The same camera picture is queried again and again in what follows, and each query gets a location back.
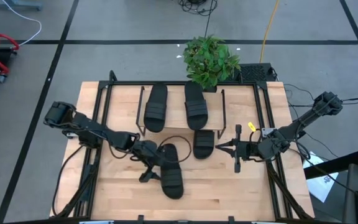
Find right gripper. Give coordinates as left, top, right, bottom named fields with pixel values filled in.
left=215, top=124, right=262, bottom=174

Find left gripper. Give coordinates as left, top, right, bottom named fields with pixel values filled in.
left=132, top=139, right=167, bottom=184

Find black rubber slide sandal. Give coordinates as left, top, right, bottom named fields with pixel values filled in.
left=143, top=82, right=169, bottom=134
left=193, top=129, right=216, bottom=160
left=159, top=142, right=185, bottom=200
left=184, top=81, right=209, bottom=131

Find black perforated box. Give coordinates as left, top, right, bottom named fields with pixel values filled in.
left=239, top=63, right=277, bottom=83

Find green leafy plant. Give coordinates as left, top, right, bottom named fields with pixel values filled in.
left=182, top=35, right=241, bottom=90

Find white paper sheet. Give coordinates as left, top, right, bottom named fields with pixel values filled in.
left=303, top=151, right=340, bottom=203

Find black desk beam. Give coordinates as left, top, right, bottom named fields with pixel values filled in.
left=303, top=150, right=358, bottom=180

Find blue grey desk leg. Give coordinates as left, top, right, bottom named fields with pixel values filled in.
left=0, top=0, right=42, bottom=12

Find black left gripper cable loop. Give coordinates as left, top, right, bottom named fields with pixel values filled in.
left=158, top=136, right=193, bottom=164

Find black metal table frame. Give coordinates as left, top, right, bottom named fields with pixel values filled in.
left=51, top=70, right=315, bottom=220

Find wooden shelf with black frame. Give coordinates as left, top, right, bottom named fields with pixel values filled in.
left=135, top=85, right=227, bottom=140

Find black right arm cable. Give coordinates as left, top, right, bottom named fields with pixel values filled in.
left=293, top=129, right=312, bottom=160

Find black floor cables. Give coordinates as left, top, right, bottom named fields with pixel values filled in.
left=283, top=83, right=358, bottom=108

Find black left arm base cable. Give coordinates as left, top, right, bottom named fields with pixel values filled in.
left=52, top=144, right=84, bottom=217

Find yellow floor cable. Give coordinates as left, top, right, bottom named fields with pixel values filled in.
left=259, top=0, right=281, bottom=63

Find black floor cable bundle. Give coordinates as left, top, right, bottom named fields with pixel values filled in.
left=178, top=0, right=219, bottom=40

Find white floor cable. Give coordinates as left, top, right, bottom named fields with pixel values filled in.
left=1, top=0, right=42, bottom=47

